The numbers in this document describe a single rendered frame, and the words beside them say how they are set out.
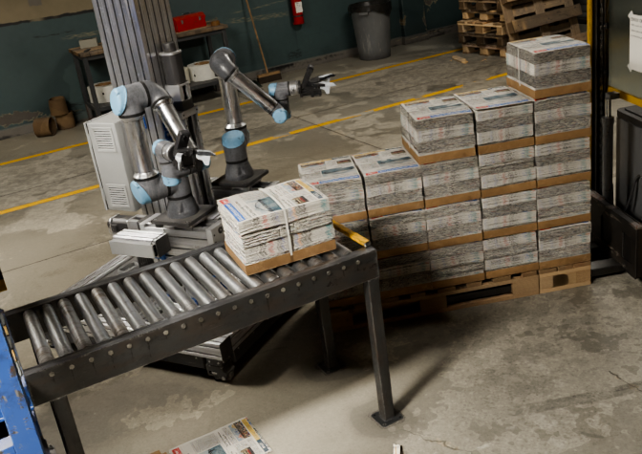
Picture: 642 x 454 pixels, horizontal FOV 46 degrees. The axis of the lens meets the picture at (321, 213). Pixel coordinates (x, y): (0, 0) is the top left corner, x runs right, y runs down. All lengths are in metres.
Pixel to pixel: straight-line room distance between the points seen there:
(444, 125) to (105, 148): 1.67
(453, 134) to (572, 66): 0.65
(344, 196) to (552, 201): 1.08
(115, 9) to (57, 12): 6.17
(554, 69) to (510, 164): 0.50
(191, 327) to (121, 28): 1.55
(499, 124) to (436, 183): 0.41
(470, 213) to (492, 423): 1.11
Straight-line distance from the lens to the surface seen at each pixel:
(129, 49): 3.69
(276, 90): 3.95
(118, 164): 3.90
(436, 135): 3.72
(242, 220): 2.83
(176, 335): 2.73
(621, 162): 4.67
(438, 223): 3.86
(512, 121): 3.83
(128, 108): 3.38
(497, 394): 3.49
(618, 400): 3.48
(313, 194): 2.96
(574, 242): 4.19
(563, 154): 3.98
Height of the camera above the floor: 2.06
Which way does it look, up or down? 22 degrees down
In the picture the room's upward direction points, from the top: 8 degrees counter-clockwise
